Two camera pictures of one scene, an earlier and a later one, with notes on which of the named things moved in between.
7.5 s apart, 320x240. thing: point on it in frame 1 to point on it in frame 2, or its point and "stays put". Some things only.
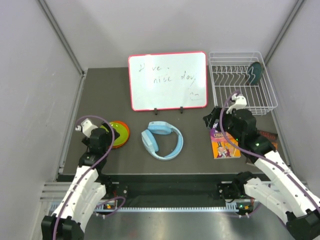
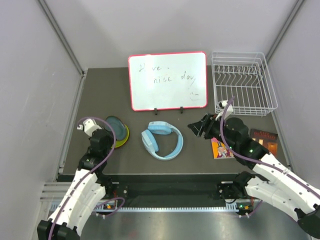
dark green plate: [255, 72] to [118, 127]
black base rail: [168, 189] stays put
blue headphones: [149, 140] stays put
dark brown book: [272, 137] stays put
